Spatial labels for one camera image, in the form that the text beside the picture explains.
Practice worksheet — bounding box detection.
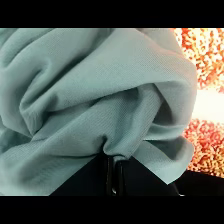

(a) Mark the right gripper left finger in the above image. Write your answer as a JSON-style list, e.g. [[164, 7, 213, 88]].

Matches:
[[49, 152, 115, 197]]

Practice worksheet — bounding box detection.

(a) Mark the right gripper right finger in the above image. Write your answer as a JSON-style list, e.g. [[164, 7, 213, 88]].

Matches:
[[114, 155, 182, 197]]

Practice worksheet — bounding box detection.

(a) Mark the teal shirt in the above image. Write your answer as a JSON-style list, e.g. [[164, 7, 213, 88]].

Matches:
[[0, 28, 198, 197]]

